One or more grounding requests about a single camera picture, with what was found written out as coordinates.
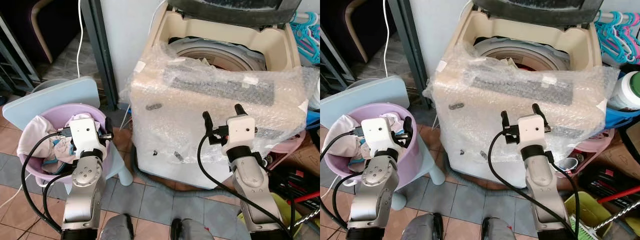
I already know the white garment with blue trim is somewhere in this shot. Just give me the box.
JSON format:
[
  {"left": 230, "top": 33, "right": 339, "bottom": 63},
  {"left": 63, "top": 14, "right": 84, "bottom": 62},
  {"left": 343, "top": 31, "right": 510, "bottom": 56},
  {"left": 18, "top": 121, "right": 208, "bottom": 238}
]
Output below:
[
  {"left": 325, "top": 112, "right": 412, "bottom": 169},
  {"left": 17, "top": 114, "right": 109, "bottom": 174}
]

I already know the beige washing machine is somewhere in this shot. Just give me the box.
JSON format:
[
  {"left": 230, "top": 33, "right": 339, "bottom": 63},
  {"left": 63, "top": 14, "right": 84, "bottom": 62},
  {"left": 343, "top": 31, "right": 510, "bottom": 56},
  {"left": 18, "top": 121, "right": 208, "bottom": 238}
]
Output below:
[
  {"left": 432, "top": 5, "right": 610, "bottom": 190},
  {"left": 127, "top": 5, "right": 312, "bottom": 192}
]

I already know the dark washing machine lid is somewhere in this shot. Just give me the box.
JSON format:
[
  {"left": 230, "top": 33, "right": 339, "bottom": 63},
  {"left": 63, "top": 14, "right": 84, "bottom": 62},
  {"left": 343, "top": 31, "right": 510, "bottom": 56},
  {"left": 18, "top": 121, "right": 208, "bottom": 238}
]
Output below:
[
  {"left": 472, "top": 0, "right": 605, "bottom": 27},
  {"left": 167, "top": 0, "right": 300, "bottom": 27}
]

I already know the purple plastic basin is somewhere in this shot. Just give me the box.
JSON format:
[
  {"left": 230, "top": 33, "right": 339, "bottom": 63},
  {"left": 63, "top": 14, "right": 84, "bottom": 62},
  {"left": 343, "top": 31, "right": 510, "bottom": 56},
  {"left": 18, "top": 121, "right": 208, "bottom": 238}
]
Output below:
[
  {"left": 322, "top": 103, "right": 427, "bottom": 180},
  {"left": 17, "top": 103, "right": 120, "bottom": 185}
]

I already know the clear bubble wrap sheet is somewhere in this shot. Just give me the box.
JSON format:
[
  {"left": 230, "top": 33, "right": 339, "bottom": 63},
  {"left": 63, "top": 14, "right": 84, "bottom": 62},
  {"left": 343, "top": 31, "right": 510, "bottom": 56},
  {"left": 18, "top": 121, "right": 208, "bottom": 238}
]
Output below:
[
  {"left": 422, "top": 42, "right": 622, "bottom": 165},
  {"left": 120, "top": 42, "right": 321, "bottom": 167}
]

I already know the light blue plastic stool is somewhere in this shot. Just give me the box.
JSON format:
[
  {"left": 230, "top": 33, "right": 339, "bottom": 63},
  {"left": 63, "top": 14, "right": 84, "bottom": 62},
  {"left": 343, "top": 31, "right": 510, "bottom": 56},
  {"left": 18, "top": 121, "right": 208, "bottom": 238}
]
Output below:
[
  {"left": 320, "top": 76, "right": 446, "bottom": 211},
  {"left": 2, "top": 76, "right": 135, "bottom": 187}
]

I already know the pink plastic basin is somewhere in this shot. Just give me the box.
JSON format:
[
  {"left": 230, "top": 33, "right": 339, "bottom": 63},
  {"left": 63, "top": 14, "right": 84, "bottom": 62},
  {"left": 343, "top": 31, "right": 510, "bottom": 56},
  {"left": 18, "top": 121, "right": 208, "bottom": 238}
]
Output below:
[
  {"left": 267, "top": 129, "right": 307, "bottom": 157},
  {"left": 565, "top": 127, "right": 617, "bottom": 162}
]

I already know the white cup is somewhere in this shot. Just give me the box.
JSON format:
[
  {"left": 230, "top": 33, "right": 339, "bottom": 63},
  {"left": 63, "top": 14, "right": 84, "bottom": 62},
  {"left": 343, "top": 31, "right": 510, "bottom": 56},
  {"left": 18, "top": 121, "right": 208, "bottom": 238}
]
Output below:
[{"left": 557, "top": 157, "right": 581, "bottom": 174}]

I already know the grey plastic bucket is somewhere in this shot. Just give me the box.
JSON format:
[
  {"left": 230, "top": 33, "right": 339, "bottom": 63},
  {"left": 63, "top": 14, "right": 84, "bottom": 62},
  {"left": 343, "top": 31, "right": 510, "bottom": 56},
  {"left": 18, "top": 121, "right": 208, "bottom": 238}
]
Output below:
[
  {"left": 350, "top": 77, "right": 382, "bottom": 92},
  {"left": 32, "top": 77, "right": 72, "bottom": 96}
]

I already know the blue plastic crate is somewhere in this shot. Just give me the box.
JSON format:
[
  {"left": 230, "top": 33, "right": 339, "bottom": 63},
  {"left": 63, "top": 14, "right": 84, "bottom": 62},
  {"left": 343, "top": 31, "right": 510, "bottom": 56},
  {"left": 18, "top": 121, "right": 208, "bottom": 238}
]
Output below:
[
  {"left": 304, "top": 110, "right": 321, "bottom": 132},
  {"left": 605, "top": 106, "right": 640, "bottom": 132}
]

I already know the black box with print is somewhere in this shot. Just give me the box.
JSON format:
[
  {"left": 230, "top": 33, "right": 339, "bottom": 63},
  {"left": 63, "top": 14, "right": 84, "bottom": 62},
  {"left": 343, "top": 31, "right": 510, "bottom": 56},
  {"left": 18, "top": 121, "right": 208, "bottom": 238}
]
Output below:
[
  {"left": 575, "top": 165, "right": 640, "bottom": 202},
  {"left": 267, "top": 166, "right": 321, "bottom": 211}
]

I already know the white jar with green lid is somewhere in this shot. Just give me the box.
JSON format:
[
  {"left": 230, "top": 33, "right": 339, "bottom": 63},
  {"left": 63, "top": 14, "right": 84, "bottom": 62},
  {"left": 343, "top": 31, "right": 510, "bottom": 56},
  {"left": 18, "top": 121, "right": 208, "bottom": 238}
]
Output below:
[{"left": 607, "top": 71, "right": 640, "bottom": 112}]

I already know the grey robot left leg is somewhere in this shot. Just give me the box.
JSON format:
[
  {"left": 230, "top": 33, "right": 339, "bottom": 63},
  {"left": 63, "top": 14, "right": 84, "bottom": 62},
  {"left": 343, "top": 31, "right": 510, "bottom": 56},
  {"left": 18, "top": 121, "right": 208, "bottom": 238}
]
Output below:
[
  {"left": 400, "top": 214, "right": 444, "bottom": 240},
  {"left": 99, "top": 214, "right": 135, "bottom": 240}
]

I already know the grey robot leg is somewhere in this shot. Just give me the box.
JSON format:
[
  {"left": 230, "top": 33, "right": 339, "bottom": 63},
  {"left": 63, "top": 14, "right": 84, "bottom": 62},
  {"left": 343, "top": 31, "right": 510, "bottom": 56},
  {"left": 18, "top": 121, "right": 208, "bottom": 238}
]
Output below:
[
  {"left": 480, "top": 217, "right": 519, "bottom": 240},
  {"left": 400, "top": 214, "right": 444, "bottom": 240},
  {"left": 99, "top": 214, "right": 135, "bottom": 240},
  {"left": 170, "top": 218, "right": 216, "bottom": 240}
]

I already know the grey robot right leg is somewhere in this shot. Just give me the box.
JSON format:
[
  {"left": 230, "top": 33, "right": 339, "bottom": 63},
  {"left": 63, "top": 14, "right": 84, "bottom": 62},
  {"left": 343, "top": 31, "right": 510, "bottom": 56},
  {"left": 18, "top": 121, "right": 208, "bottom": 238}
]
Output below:
[
  {"left": 480, "top": 217, "right": 519, "bottom": 240},
  {"left": 170, "top": 218, "right": 216, "bottom": 240}
]

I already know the turquoise plastic hanger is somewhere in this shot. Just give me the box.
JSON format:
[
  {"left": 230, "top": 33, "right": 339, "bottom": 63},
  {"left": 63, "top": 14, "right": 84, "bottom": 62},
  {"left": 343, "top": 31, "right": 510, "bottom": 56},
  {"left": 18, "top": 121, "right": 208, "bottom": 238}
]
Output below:
[
  {"left": 290, "top": 11, "right": 321, "bottom": 65},
  {"left": 595, "top": 11, "right": 632, "bottom": 64}
]

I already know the yellow green plastic basket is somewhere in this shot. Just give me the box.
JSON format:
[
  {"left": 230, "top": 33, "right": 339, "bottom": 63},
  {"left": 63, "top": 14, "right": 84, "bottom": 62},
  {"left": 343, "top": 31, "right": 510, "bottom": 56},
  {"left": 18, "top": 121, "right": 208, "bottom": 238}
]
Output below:
[
  {"left": 237, "top": 206, "right": 304, "bottom": 240},
  {"left": 565, "top": 191, "right": 622, "bottom": 240}
]

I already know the pink plastic hanger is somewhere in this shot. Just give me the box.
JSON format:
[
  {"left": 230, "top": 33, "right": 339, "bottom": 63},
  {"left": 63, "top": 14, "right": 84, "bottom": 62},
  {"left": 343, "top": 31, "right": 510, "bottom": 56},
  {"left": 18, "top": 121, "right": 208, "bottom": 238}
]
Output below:
[{"left": 617, "top": 17, "right": 640, "bottom": 62}]

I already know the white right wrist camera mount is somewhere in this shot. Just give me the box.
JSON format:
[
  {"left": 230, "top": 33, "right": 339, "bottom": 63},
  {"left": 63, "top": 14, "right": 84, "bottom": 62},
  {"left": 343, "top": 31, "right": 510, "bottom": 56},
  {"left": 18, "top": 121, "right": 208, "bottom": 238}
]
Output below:
[
  {"left": 516, "top": 114, "right": 549, "bottom": 150},
  {"left": 226, "top": 114, "right": 259, "bottom": 150}
]

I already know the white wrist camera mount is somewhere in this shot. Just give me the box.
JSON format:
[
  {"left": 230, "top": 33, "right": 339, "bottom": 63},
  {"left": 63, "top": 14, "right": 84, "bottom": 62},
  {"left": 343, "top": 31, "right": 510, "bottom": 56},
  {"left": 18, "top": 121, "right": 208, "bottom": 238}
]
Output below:
[
  {"left": 226, "top": 114, "right": 259, "bottom": 150},
  {"left": 516, "top": 114, "right": 549, "bottom": 150},
  {"left": 360, "top": 118, "right": 399, "bottom": 154},
  {"left": 67, "top": 117, "right": 105, "bottom": 153}
]

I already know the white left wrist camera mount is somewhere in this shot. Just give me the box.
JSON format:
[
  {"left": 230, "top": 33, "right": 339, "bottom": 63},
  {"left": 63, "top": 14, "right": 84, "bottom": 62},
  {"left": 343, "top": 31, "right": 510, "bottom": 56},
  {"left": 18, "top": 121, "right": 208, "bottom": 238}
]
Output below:
[
  {"left": 360, "top": 118, "right": 399, "bottom": 154},
  {"left": 67, "top": 117, "right": 105, "bottom": 153}
]

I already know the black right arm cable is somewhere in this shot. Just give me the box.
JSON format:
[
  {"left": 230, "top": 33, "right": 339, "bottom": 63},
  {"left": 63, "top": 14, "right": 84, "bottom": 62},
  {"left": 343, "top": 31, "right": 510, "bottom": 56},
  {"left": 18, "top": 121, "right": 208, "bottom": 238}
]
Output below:
[
  {"left": 197, "top": 131, "right": 296, "bottom": 239},
  {"left": 487, "top": 130, "right": 582, "bottom": 238}
]

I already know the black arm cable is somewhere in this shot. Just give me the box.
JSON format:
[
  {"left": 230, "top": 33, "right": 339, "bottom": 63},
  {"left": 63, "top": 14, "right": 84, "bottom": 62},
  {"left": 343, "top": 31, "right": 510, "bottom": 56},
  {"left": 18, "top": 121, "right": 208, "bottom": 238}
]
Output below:
[
  {"left": 19, "top": 129, "right": 76, "bottom": 236},
  {"left": 197, "top": 131, "right": 296, "bottom": 239},
  {"left": 487, "top": 130, "right": 582, "bottom": 238},
  {"left": 320, "top": 129, "right": 368, "bottom": 235}
]

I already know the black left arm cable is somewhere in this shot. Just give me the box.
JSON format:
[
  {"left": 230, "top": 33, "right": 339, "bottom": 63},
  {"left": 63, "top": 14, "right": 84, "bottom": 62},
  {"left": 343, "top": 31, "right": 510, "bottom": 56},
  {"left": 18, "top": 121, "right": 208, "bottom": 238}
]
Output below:
[
  {"left": 19, "top": 129, "right": 76, "bottom": 236},
  {"left": 320, "top": 129, "right": 368, "bottom": 235}
]

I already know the dark green door frame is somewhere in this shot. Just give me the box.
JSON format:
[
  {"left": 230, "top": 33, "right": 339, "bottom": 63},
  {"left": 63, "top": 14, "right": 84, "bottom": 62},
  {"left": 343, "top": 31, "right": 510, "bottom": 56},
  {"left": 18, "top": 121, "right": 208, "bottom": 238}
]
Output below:
[
  {"left": 80, "top": 0, "right": 120, "bottom": 112},
  {"left": 387, "top": 0, "right": 432, "bottom": 109}
]

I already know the white hanging cable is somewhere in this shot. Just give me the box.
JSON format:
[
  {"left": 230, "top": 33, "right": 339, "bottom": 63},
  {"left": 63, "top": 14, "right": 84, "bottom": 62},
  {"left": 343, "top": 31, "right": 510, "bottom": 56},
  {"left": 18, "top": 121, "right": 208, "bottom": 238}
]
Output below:
[
  {"left": 382, "top": 0, "right": 391, "bottom": 79},
  {"left": 75, "top": 0, "right": 85, "bottom": 80}
]

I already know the red broom handle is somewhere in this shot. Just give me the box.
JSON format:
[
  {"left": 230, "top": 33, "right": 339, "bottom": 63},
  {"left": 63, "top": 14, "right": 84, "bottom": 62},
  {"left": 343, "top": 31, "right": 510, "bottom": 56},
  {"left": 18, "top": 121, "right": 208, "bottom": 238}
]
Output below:
[
  {"left": 597, "top": 185, "right": 640, "bottom": 204},
  {"left": 288, "top": 191, "right": 321, "bottom": 205}
]

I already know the white cable on floor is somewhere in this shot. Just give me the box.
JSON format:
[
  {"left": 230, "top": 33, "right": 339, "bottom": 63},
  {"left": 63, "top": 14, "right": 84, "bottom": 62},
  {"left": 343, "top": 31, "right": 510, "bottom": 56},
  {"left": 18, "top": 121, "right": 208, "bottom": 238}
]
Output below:
[{"left": 0, "top": 182, "right": 27, "bottom": 210}]

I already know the dark chair with wooden frame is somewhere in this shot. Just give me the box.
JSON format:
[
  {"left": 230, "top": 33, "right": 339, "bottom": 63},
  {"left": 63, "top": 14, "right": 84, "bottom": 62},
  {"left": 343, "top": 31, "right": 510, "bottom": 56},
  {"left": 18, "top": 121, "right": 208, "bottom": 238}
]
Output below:
[
  {"left": 320, "top": 0, "right": 386, "bottom": 66},
  {"left": 0, "top": 0, "right": 81, "bottom": 65}
]

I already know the metal flexible hose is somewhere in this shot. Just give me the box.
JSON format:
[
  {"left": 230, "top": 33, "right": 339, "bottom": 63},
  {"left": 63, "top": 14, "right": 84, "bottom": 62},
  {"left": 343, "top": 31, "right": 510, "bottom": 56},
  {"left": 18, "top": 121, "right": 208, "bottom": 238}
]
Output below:
[
  {"left": 290, "top": 207, "right": 321, "bottom": 229},
  {"left": 592, "top": 200, "right": 640, "bottom": 234}
]

